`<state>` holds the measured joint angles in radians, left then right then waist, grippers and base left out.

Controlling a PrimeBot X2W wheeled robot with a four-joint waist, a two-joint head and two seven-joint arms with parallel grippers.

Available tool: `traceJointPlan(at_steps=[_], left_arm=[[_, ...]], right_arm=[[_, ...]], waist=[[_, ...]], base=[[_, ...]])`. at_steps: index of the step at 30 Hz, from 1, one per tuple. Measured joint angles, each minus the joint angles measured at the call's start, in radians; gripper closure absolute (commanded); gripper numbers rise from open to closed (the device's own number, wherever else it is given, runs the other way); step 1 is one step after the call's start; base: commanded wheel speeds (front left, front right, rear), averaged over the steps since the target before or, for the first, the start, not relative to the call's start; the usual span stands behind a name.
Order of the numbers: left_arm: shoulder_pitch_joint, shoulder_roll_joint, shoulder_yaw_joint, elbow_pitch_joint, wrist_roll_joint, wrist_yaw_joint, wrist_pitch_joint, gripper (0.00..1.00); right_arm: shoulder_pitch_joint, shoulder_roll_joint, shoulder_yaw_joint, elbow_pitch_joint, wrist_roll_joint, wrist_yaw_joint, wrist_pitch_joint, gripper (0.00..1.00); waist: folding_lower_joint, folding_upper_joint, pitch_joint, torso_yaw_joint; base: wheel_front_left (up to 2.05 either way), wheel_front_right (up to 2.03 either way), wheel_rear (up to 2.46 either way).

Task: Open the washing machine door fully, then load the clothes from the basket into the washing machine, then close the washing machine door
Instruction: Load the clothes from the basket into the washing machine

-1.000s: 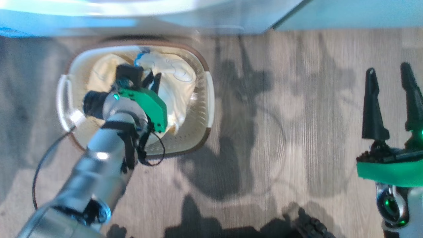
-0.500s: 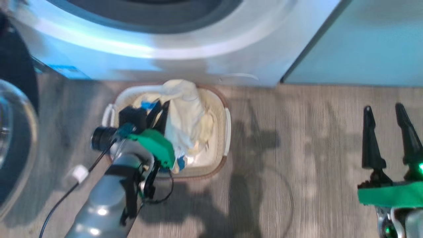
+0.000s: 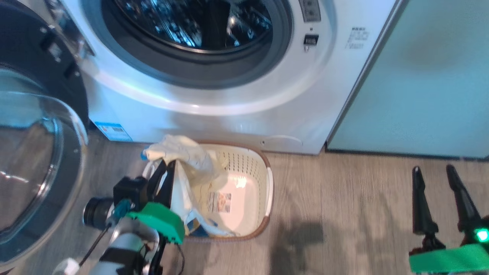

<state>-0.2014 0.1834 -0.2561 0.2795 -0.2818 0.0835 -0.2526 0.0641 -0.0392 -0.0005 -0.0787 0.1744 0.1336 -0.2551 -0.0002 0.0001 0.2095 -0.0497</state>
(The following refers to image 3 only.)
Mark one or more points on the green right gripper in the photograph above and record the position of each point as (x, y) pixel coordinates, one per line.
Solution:
(450, 259)

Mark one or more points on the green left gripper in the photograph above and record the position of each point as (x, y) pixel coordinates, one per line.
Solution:
(160, 221)

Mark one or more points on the dark round washing machine door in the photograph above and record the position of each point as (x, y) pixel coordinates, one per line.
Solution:
(34, 152)

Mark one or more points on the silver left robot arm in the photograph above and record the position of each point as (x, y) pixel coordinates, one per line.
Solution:
(122, 244)

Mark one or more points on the printed label in basket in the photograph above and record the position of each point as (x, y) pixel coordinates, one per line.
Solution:
(219, 202)

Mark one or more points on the white perforated laundry basket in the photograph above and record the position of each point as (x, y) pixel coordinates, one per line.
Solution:
(244, 206)

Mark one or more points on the white washing machine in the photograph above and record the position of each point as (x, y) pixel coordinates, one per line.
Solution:
(229, 122)

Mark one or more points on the grey rubber door gasket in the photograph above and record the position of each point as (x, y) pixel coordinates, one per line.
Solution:
(214, 76)

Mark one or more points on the steel washing machine drum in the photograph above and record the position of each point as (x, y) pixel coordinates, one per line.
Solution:
(172, 23)

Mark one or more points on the black door latch socket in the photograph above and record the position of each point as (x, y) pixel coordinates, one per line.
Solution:
(311, 40)

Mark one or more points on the black cabinet kickboard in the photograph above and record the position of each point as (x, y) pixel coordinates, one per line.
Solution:
(401, 153)

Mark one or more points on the blue energy label sticker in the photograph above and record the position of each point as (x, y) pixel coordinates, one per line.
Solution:
(112, 131)

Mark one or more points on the teal cabinet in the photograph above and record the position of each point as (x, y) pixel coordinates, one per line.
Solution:
(420, 95)

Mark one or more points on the round white filter cover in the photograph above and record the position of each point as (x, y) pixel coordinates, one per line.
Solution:
(284, 140)

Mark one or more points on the grey warning sticker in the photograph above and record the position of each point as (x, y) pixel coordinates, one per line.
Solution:
(310, 9)

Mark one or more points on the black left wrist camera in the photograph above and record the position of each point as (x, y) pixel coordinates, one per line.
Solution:
(128, 191)

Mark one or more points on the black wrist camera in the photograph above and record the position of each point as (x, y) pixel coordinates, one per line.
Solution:
(128, 191)
(483, 235)

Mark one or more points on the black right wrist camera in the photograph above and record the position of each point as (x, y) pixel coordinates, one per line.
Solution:
(483, 235)

